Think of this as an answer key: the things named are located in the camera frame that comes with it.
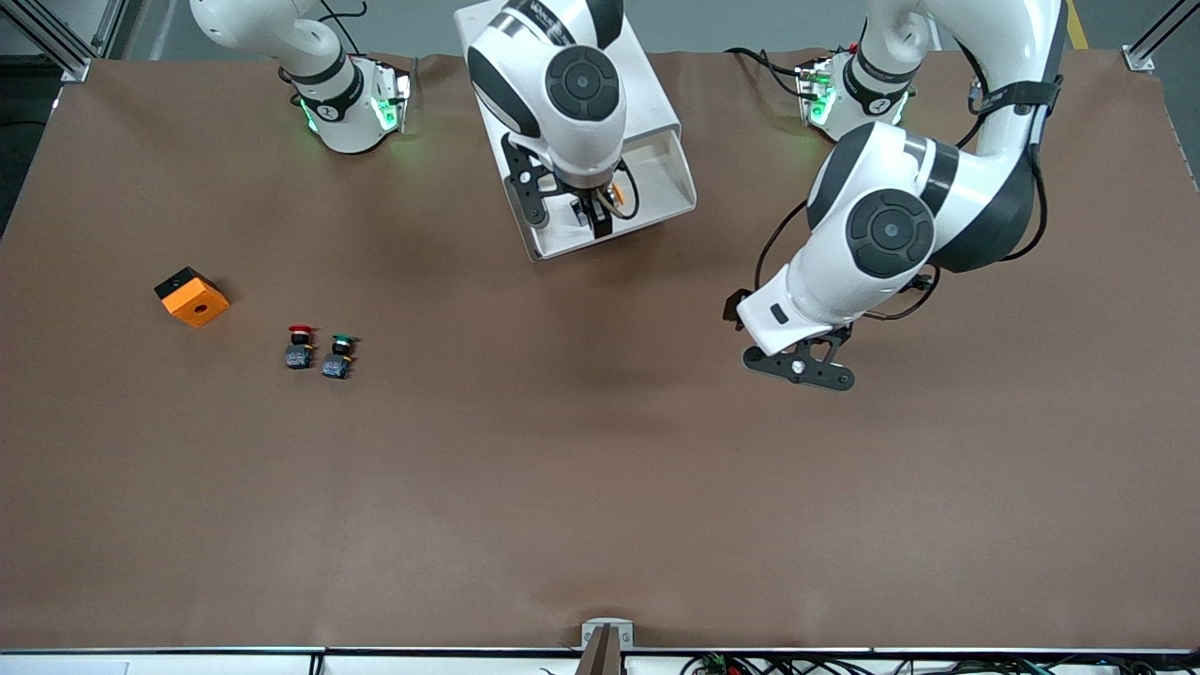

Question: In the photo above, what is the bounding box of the white plastic drawer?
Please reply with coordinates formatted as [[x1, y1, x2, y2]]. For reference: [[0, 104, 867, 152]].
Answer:
[[506, 125, 698, 263]]

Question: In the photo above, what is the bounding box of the white drawer cabinet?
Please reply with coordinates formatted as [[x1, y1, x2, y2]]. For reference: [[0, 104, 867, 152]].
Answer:
[[454, 0, 683, 188]]

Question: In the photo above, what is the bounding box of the green push button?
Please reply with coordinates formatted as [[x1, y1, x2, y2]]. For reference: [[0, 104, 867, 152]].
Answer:
[[321, 332, 360, 381]]

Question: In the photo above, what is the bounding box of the red push button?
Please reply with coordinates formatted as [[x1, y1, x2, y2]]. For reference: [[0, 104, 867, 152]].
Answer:
[[285, 323, 319, 371]]

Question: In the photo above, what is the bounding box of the orange button box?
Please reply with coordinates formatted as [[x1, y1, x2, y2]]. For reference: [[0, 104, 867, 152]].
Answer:
[[154, 266, 232, 330]]

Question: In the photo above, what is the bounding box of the brown table cover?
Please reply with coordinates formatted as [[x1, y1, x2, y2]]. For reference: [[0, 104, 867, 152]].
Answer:
[[0, 47, 1200, 653]]

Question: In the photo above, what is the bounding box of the black left base cable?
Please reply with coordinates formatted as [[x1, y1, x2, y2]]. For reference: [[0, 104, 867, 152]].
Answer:
[[724, 45, 809, 100]]

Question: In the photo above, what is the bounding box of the black base cable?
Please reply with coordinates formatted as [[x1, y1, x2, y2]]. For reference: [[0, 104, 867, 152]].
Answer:
[[314, 0, 368, 59], [724, 45, 809, 100]]

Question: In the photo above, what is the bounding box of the black right base cable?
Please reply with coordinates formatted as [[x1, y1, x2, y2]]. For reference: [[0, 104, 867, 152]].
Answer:
[[314, 0, 368, 59]]

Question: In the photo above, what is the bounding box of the grey metal table bracket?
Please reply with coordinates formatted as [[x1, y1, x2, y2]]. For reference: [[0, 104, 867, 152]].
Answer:
[[579, 618, 636, 675]]

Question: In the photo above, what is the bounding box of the black cable strap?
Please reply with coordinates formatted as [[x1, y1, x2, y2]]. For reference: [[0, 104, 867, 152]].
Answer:
[[971, 78, 1066, 120]]

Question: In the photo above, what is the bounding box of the tangled cable bundle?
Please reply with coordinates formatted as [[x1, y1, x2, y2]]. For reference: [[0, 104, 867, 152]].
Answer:
[[682, 651, 1200, 675]]

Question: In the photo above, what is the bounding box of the aluminium frame profile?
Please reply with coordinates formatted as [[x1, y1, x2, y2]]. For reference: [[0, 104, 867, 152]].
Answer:
[[1122, 0, 1200, 73], [0, 0, 128, 85]]

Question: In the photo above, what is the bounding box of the white table edge rail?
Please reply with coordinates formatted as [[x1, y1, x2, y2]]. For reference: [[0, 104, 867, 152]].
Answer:
[[0, 646, 1200, 675]]

